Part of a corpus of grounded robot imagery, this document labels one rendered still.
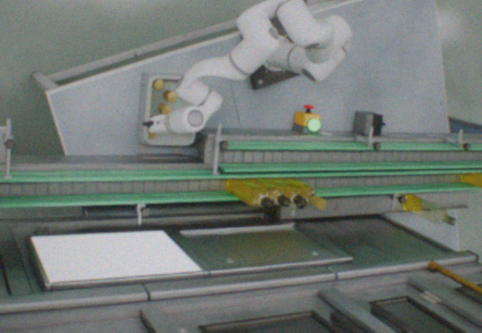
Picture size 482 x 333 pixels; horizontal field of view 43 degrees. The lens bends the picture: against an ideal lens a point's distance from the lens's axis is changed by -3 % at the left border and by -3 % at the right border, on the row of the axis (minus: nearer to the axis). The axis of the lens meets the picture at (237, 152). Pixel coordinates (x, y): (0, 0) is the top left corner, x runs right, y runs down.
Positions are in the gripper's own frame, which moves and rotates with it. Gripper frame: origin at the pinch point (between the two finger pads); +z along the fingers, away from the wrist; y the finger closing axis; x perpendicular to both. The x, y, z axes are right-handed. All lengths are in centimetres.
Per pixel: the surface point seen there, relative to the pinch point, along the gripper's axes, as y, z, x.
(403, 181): 102, -5, -18
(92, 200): -23.0, -5.7, -23.4
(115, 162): -13.4, 1.2, -11.8
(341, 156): 70, -6, -9
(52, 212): -28.3, 22.6, -28.1
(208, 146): 16.1, -5.0, -6.6
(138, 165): -7.0, -1.6, -12.8
